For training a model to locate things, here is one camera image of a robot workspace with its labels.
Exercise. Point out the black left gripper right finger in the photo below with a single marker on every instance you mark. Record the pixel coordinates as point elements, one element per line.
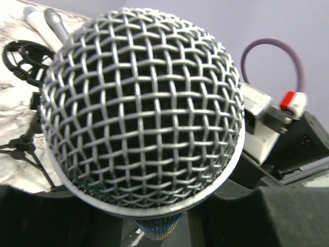
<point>267,216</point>

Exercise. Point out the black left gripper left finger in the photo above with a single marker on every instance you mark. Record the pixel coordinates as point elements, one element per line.
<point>54,219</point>

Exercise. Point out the copper body mesh microphone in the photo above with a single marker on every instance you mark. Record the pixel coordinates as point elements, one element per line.
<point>143,116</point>

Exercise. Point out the black tripod microphone stand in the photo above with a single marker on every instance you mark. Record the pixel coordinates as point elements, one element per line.
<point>24,161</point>

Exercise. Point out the silver grey handheld microphone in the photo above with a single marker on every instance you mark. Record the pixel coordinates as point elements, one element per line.
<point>55,22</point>

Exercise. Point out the white foam-head microphone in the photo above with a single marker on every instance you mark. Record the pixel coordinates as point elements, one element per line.
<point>36,20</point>

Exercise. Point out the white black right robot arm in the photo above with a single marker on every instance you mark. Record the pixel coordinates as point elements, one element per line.
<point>305,142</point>

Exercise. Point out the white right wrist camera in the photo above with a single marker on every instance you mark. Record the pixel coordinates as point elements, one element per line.
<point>265,123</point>

